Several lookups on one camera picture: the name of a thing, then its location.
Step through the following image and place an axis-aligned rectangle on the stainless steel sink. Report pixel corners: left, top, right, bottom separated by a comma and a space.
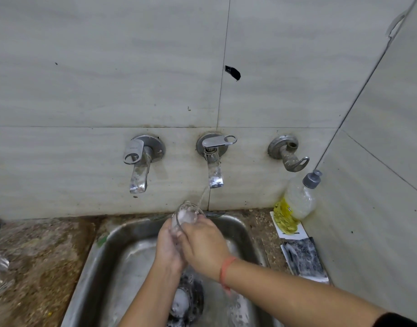
61, 214, 284, 327

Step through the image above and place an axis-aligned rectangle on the person's right hand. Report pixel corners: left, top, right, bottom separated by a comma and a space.
177, 214, 233, 283

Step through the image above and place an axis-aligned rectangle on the grey wall valve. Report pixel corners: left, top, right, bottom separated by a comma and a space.
267, 134, 311, 173

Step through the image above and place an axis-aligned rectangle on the yellow dish soap bottle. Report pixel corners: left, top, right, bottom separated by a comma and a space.
273, 170, 323, 235

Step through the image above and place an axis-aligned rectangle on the chrome wall tap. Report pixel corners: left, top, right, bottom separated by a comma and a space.
123, 134, 167, 194
195, 133, 238, 189

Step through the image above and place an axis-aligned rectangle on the person's right forearm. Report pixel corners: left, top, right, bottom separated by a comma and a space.
225, 260, 386, 327

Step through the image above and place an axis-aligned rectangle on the black right sleeve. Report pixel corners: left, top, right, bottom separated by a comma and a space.
371, 312, 417, 327

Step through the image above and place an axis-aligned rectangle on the black tape piece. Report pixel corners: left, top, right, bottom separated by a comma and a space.
224, 65, 242, 81

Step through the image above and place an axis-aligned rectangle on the dark speckled sponge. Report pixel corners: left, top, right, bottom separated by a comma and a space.
281, 237, 328, 282

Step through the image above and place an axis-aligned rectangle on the person's left forearm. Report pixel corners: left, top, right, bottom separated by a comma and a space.
118, 265, 186, 327

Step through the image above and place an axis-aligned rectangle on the metal sink drain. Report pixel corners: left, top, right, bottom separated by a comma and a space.
167, 274, 205, 327

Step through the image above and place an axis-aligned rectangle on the orange wrist thread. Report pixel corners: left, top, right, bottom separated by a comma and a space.
219, 257, 238, 294

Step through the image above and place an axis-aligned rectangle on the person's left hand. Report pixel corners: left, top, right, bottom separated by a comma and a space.
155, 218, 189, 273

